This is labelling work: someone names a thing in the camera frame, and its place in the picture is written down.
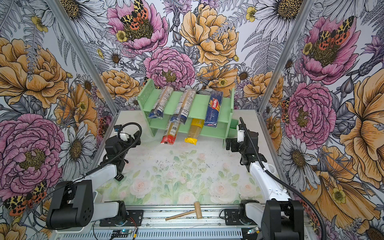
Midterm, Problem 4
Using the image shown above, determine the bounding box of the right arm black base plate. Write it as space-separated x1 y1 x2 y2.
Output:
223 209 256 226

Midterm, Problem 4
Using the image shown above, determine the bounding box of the green wooden two-tier shelf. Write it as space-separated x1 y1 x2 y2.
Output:
137 79 239 140

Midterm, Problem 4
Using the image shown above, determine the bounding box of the black handheld remote device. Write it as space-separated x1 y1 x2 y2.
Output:
114 174 124 182

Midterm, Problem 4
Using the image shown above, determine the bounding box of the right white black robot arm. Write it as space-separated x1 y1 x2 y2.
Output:
226 130 305 240

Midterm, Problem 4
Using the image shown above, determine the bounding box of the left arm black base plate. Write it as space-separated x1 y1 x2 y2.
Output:
100 210 144 227

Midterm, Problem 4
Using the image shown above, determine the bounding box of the left black corrugated cable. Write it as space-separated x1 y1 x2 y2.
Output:
31 122 143 229

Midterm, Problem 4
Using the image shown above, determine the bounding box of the black corrugated cable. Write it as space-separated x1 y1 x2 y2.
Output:
239 116 327 240
31 122 143 229

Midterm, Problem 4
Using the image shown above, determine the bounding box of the blue Barilla spaghetti bag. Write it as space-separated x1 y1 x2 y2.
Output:
204 91 223 128

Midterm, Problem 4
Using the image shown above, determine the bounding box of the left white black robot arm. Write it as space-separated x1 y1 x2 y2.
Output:
46 132 141 230

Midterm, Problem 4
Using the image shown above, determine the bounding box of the right black corrugated cable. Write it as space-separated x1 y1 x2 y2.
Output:
239 116 327 240

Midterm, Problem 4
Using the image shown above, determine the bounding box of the clear tape roll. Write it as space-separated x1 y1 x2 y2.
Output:
268 164 277 176

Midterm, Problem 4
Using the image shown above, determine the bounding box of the clear spaghetti bag white label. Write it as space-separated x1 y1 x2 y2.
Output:
170 89 197 124

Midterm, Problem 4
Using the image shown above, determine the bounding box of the red-ended clear spaghetti bag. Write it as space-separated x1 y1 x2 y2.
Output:
161 122 181 145

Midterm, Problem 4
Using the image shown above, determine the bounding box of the small wooden mallet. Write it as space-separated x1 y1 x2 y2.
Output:
165 202 203 221

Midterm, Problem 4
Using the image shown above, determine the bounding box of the clear spaghetti bag dark end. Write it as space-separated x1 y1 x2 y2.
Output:
149 85 175 119

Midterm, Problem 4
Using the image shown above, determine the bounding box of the yellow spaghetti bag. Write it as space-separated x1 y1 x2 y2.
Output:
185 119 205 145

